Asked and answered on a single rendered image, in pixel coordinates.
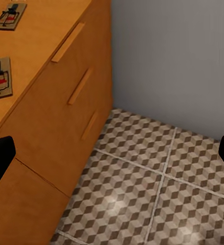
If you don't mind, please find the mousetrap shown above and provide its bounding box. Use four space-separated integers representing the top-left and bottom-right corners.
0 57 13 99
0 3 28 32

